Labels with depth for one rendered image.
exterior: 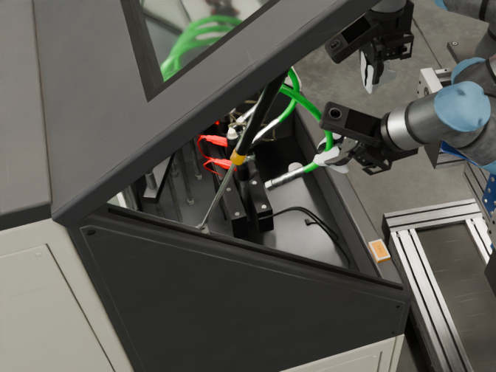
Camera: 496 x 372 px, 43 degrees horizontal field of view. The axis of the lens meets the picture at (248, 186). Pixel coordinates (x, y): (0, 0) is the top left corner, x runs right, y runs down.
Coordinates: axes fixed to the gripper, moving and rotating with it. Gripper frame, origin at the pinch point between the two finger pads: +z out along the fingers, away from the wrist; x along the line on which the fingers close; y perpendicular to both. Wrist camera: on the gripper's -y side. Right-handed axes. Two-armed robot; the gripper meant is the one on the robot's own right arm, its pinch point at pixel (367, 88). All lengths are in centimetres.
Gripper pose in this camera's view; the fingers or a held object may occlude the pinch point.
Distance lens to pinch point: 136.0
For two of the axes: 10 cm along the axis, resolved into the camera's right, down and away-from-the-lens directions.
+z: 0.7, 6.5, 7.5
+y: 9.6, -2.5, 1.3
